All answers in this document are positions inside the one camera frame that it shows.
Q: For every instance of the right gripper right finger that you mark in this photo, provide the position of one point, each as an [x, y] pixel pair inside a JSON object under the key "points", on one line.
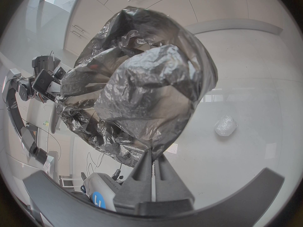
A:
{"points": [[170, 188]]}

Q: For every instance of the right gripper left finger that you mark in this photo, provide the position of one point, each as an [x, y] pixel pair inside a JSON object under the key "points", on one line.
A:
{"points": [[137, 185]]}

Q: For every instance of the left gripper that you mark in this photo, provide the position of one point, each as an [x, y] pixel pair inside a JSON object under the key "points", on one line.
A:
{"points": [[42, 80]]}

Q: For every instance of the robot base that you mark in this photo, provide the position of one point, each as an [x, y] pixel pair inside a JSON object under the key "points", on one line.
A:
{"points": [[101, 185]]}

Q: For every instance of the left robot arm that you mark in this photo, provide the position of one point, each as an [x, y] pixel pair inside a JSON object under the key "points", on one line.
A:
{"points": [[14, 112]]}

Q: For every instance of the beige low cabinet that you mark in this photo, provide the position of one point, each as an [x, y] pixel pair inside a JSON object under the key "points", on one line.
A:
{"points": [[165, 1]]}

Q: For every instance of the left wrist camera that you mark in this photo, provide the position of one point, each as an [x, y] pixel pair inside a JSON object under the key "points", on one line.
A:
{"points": [[59, 72]]}

